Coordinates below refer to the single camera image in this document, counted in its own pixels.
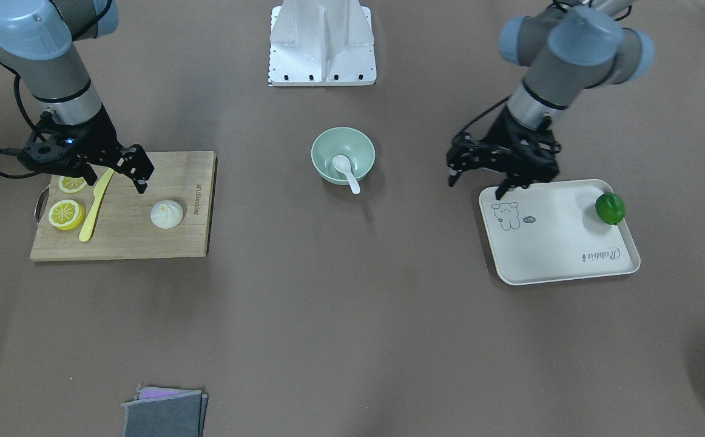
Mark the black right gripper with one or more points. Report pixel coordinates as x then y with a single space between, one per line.
99 137

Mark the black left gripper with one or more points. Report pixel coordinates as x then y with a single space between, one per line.
506 137

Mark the white ceramic spoon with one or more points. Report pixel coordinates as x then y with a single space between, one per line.
343 164

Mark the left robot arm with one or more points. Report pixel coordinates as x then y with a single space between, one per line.
569 47

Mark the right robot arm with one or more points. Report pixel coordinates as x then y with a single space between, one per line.
37 45

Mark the white steamed bun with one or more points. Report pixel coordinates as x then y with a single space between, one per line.
167 214

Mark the mint green bowl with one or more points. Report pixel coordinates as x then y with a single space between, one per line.
347 141

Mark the lower lemon slice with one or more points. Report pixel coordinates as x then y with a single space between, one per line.
71 185

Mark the bamboo cutting board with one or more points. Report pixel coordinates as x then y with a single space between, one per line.
124 230

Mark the upper lemon half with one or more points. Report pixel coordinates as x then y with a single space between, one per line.
66 215

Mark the beige rabbit print tray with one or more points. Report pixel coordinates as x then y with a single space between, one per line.
551 231

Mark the yellow plastic knife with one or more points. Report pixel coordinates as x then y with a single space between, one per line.
99 191

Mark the green lime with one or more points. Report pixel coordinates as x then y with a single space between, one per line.
610 208

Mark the grey folded cloth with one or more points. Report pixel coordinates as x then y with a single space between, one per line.
159 411

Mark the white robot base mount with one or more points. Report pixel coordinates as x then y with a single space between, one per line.
321 44

